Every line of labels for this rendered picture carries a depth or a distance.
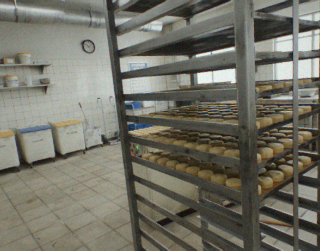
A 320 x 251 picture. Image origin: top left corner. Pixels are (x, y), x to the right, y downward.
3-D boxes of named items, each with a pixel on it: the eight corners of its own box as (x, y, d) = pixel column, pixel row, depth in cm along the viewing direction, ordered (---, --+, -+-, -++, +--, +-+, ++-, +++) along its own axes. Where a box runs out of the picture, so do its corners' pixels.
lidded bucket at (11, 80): (18, 86, 503) (17, 76, 499) (21, 86, 485) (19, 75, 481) (4, 88, 487) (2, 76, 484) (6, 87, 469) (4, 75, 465)
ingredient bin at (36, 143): (29, 170, 467) (21, 129, 454) (21, 163, 516) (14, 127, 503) (58, 162, 500) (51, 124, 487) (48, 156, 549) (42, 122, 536)
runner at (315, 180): (192, 157, 137) (191, 152, 137) (195, 156, 139) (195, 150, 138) (323, 190, 87) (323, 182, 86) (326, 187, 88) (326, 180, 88)
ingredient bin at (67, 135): (63, 160, 508) (56, 124, 495) (54, 155, 558) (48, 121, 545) (88, 153, 540) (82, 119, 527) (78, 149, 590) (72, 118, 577)
